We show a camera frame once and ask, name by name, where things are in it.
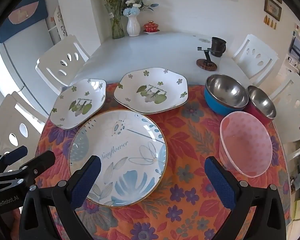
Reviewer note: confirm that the white ribbed vase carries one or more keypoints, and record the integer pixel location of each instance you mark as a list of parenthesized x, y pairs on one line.
[(133, 27)]

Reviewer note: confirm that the white hexagonal green floral plate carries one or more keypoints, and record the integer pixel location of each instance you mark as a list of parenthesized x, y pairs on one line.
[(77, 100), (150, 85)]

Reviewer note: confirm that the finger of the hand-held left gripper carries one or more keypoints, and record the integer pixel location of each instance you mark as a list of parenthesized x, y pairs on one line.
[(17, 153), (41, 161)]

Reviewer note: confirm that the dark mug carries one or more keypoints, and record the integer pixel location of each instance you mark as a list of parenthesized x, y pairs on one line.
[(217, 46)]

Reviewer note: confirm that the shelf with small screen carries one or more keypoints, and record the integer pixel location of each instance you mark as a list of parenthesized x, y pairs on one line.
[(298, 50)]

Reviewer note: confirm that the white dining chair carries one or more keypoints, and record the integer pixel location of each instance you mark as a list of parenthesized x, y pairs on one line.
[(50, 72), (5, 115), (265, 67), (290, 92)]

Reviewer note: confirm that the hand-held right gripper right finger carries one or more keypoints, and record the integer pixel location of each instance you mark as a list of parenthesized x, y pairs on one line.
[(220, 182)]

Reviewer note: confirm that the white wall shelf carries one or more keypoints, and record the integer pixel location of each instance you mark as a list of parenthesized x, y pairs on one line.
[(57, 22)]

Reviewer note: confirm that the red steel bowl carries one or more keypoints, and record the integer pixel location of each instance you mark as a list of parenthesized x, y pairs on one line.
[(261, 102)]

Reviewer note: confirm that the white refrigerator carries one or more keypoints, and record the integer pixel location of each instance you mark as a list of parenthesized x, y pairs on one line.
[(22, 62)]

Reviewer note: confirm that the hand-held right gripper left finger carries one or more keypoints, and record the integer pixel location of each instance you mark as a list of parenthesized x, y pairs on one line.
[(86, 182)]

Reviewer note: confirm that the blue white artificial flowers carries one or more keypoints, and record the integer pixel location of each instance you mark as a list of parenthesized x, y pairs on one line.
[(130, 11)]

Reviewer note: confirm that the round blue floral plate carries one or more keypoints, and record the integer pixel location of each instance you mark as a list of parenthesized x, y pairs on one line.
[(130, 142)]

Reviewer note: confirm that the red lidded teacup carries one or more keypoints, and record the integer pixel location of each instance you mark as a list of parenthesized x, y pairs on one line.
[(151, 27)]

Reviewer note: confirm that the clear glass vase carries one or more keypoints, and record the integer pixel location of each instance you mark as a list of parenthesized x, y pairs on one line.
[(117, 30)]

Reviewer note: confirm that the blue steel bowl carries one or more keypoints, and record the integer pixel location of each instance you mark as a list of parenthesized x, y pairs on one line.
[(225, 90)]

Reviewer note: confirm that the wooden base phone stand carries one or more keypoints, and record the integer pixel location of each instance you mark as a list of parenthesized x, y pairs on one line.
[(207, 66)]

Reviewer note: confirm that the orange floral table mat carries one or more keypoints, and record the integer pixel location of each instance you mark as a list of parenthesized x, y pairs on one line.
[(190, 205)]

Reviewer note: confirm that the blue fabric appliance cover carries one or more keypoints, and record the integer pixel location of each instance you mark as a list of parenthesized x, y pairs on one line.
[(37, 2)]

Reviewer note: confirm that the pink translucent bowl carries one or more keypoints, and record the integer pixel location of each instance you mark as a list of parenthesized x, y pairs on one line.
[(245, 142)]

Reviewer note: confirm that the small yellow wall ornaments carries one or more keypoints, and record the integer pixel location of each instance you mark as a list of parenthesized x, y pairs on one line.
[(270, 22)]

